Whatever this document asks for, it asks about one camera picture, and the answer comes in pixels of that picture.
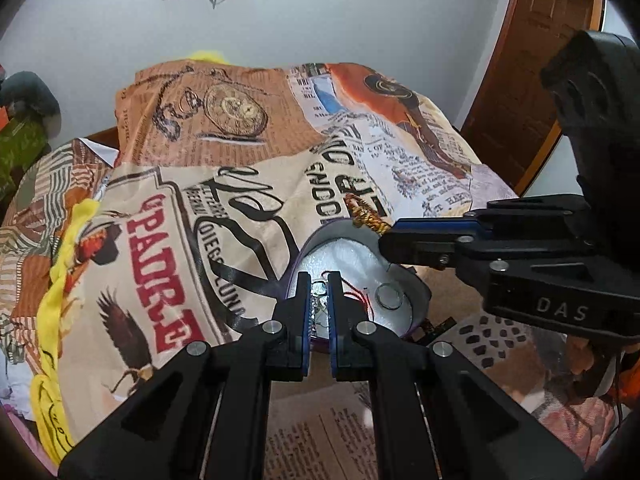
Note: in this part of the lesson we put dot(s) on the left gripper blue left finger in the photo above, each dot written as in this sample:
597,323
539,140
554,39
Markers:
204,414

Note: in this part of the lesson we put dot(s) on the green patterned cloth pile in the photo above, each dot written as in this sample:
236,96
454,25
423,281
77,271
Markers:
23,140

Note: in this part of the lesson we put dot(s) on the yellow object behind bed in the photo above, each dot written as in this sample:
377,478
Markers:
208,56

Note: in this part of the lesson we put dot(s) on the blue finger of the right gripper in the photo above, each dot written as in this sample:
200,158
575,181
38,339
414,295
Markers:
439,244

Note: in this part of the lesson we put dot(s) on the newspaper print bed blanket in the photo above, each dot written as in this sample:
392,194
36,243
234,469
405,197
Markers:
193,235

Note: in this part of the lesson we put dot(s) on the silver chain jewelry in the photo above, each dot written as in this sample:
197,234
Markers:
320,319

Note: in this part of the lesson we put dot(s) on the dark grey pillow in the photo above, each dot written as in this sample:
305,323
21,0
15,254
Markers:
25,92

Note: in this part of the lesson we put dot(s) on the brown wooden door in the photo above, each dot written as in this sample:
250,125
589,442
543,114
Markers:
511,125

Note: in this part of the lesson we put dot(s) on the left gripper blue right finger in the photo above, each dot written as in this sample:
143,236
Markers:
435,414

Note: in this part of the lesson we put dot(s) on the yellow cloth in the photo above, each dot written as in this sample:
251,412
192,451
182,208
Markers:
45,392

